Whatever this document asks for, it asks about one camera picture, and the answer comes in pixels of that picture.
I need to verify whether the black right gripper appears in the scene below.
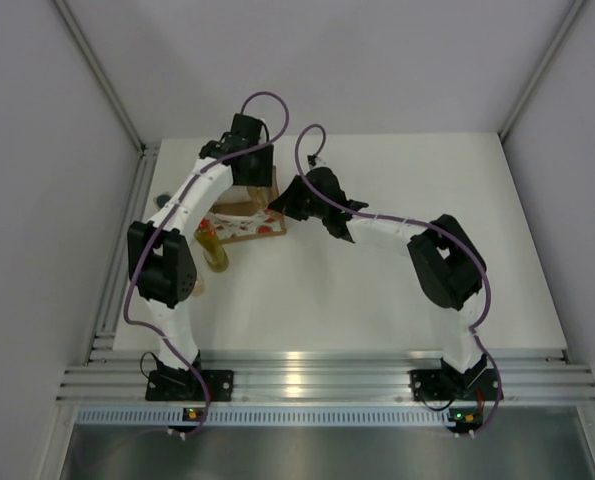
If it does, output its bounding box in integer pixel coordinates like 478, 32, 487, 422
270, 177, 328, 223

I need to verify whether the amber bottle white cap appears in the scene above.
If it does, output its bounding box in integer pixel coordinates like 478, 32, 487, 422
247, 186, 271, 211

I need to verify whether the red dotted canvas bag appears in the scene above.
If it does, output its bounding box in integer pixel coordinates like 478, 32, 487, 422
206, 168, 287, 244

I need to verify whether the yellow bottle red cap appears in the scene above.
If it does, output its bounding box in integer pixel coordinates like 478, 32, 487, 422
194, 218, 229, 273

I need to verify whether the clear bottle grey cap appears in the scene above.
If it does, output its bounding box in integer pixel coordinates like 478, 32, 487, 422
154, 193, 171, 209

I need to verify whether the amber bottle clear cap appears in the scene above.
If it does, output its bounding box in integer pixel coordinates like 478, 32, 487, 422
191, 271, 206, 297

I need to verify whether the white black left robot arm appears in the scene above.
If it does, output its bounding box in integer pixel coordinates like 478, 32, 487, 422
122, 112, 275, 400

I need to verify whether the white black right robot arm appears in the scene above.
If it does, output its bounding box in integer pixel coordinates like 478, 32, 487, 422
269, 167, 487, 400

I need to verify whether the cream flat refill pouch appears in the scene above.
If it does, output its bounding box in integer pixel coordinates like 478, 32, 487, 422
217, 186, 251, 204

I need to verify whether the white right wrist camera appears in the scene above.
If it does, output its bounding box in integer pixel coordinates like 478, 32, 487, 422
307, 155, 327, 170

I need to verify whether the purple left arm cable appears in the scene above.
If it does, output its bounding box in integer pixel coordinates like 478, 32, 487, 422
124, 91, 292, 441

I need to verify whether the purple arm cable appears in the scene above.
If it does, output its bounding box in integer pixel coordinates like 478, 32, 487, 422
124, 91, 292, 441
294, 124, 504, 435

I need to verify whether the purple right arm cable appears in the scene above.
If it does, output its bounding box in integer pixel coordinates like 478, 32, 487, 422
294, 124, 504, 435

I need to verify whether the left aluminium frame post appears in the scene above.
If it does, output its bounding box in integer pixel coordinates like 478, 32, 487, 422
49, 0, 144, 152

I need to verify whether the aluminium frame post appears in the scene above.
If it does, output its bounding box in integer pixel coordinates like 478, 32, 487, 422
497, 0, 591, 144
49, 0, 144, 152

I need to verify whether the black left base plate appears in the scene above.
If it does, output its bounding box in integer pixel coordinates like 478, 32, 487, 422
145, 369, 234, 402

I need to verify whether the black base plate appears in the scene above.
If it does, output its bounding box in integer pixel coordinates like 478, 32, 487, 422
409, 369, 500, 403
145, 369, 234, 402

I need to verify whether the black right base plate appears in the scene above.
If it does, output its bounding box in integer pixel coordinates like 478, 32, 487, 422
409, 369, 500, 403

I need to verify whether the aluminium mounting rail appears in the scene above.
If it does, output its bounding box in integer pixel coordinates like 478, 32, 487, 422
57, 350, 595, 406

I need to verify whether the white slotted cable duct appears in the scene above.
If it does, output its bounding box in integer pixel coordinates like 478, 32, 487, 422
76, 406, 455, 427

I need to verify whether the right aluminium frame post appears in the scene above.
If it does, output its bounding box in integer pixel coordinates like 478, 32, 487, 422
497, 0, 591, 144

